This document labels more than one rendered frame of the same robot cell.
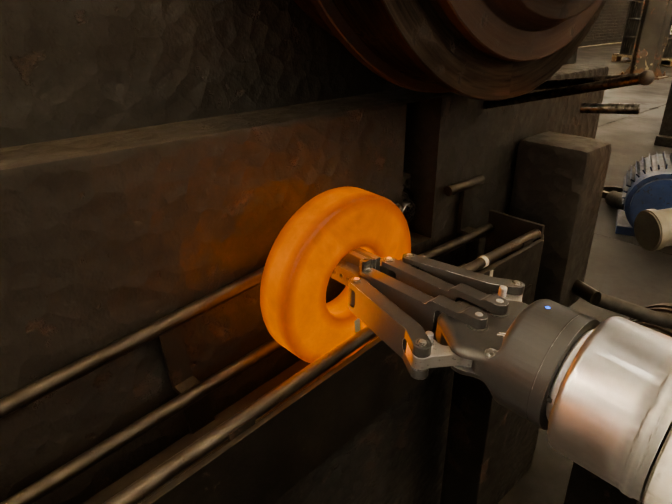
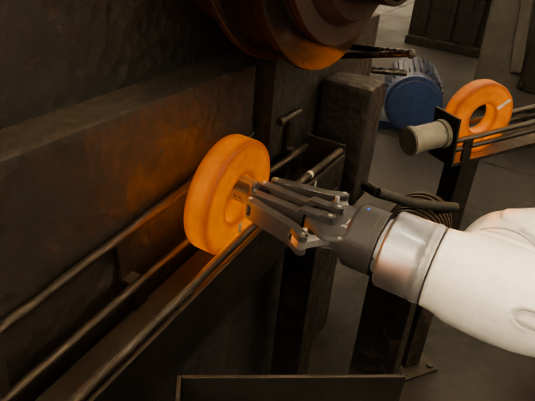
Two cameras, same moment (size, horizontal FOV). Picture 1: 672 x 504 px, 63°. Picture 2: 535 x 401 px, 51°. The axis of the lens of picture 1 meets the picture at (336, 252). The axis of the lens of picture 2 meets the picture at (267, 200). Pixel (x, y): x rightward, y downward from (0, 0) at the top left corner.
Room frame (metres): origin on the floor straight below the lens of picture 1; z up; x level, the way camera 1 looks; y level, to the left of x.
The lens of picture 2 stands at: (-0.19, 0.15, 1.10)
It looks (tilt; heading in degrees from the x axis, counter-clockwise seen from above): 29 degrees down; 341
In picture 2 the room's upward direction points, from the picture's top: 5 degrees clockwise
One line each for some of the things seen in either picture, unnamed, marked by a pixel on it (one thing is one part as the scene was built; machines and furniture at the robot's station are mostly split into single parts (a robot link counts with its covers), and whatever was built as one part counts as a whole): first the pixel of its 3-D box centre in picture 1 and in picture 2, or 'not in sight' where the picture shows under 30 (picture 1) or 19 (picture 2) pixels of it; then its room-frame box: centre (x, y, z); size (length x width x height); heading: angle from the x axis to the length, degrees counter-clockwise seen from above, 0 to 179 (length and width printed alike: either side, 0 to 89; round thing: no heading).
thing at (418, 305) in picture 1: (416, 309); (289, 214); (0.35, -0.06, 0.76); 0.11 x 0.01 x 0.04; 45
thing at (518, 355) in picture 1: (508, 343); (345, 230); (0.31, -0.11, 0.76); 0.09 x 0.08 x 0.07; 44
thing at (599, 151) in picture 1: (548, 222); (343, 138); (0.72, -0.30, 0.68); 0.11 x 0.08 x 0.24; 43
